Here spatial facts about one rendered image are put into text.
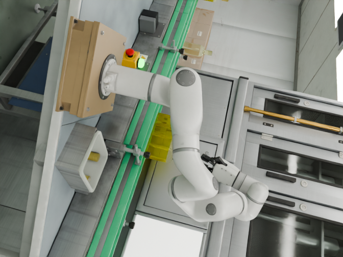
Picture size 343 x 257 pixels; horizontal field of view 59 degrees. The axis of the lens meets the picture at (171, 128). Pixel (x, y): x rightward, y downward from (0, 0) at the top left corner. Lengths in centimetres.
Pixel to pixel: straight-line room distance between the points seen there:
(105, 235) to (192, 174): 52
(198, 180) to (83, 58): 48
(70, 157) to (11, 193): 63
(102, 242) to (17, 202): 53
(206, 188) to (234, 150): 74
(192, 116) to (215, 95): 97
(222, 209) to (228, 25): 612
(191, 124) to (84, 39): 39
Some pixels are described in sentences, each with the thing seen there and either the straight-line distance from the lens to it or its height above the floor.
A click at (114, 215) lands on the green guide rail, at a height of 93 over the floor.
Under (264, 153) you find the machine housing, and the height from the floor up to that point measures 154.
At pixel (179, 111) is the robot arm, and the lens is 86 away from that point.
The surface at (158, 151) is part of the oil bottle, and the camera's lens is 138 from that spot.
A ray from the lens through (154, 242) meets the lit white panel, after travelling 141.
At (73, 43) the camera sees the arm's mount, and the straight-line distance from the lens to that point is 95.
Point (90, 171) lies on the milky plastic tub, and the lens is 126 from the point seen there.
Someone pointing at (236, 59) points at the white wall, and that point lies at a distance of 625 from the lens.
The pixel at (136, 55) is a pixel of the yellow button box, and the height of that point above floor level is 82.
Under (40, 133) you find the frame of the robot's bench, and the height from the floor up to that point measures 66.
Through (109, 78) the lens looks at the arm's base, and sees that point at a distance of 97.
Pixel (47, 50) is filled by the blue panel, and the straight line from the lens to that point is 168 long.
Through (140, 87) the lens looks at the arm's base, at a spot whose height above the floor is 97.
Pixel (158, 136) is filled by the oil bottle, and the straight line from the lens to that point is 141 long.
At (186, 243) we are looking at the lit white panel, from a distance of 141.
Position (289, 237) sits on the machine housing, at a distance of 158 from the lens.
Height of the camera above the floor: 118
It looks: 5 degrees down
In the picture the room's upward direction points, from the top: 104 degrees clockwise
